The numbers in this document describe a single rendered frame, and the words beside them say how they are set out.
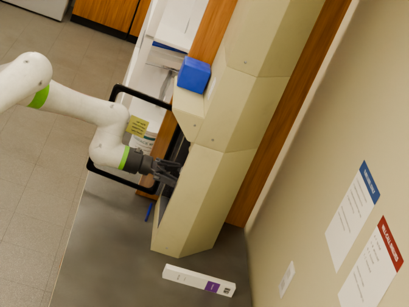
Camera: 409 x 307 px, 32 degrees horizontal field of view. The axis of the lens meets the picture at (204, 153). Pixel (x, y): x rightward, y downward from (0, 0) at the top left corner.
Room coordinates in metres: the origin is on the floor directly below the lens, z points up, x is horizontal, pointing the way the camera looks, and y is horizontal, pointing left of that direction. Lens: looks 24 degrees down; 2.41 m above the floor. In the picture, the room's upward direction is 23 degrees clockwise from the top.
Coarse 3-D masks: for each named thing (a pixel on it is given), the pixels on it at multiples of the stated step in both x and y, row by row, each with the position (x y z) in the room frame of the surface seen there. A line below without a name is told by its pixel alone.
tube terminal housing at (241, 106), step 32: (224, 64) 2.30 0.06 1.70; (224, 96) 2.25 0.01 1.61; (256, 96) 2.31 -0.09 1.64; (224, 128) 2.26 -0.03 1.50; (256, 128) 2.38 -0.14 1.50; (192, 160) 2.25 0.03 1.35; (224, 160) 2.29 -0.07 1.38; (192, 192) 2.26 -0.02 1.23; (224, 192) 2.36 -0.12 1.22; (160, 224) 2.26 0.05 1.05; (192, 224) 2.27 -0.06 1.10
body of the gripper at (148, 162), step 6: (144, 156) 2.35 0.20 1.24; (150, 156) 2.37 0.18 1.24; (144, 162) 2.33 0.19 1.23; (150, 162) 2.34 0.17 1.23; (156, 162) 2.40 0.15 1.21; (144, 168) 2.32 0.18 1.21; (150, 168) 2.33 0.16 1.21; (156, 168) 2.35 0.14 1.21; (144, 174) 2.33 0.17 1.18; (162, 174) 2.35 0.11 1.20
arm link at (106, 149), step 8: (96, 136) 2.31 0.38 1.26; (104, 136) 2.30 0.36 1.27; (112, 136) 2.31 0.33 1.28; (120, 136) 2.34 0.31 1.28; (96, 144) 2.29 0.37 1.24; (104, 144) 2.29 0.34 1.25; (112, 144) 2.30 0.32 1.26; (120, 144) 2.33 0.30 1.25; (96, 152) 2.28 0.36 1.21; (104, 152) 2.28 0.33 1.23; (112, 152) 2.29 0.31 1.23; (120, 152) 2.31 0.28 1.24; (96, 160) 2.28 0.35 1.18; (104, 160) 2.28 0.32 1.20; (112, 160) 2.29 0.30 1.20; (120, 160) 2.30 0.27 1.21; (120, 168) 2.31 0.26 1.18
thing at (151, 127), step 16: (128, 96) 2.54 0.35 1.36; (144, 112) 2.54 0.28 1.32; (160, 112) 2.54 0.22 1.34; (128, 128) 2.54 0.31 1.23; (144, 128) 2.54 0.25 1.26; (160, 128) 2.54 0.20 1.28; (128, 144) 2.54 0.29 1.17; (144, 144) 2.54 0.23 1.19; (160, 144) 2.55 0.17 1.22; (128, 176) 2.54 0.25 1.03; (144, 176) 2.54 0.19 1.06
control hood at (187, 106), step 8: (176, 80) 2.49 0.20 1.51; (176, 88) 2.41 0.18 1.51; (176, 96) 2.34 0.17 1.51; (184, 96) 2.37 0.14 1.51; (192, 96) 2.40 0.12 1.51; (200, 96) 2.43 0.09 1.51; (176, 104) 2.27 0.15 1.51; (184, 104) 2.30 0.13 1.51; (192, 104) 2.33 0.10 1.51; (200, 104) 2.36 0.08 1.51; (176, 112) 2.23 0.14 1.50; (184, 112) 2.24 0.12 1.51; (192, 112) 2.26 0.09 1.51; (200, 112) 2.29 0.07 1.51; (184, 120) 2.24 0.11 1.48; (192, 120) 2.24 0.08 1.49; (200, 120) 2.25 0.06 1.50; (184, 128) 2.24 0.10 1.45; (192, 128) 2.24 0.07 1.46; (192, 136) 2.25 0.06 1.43
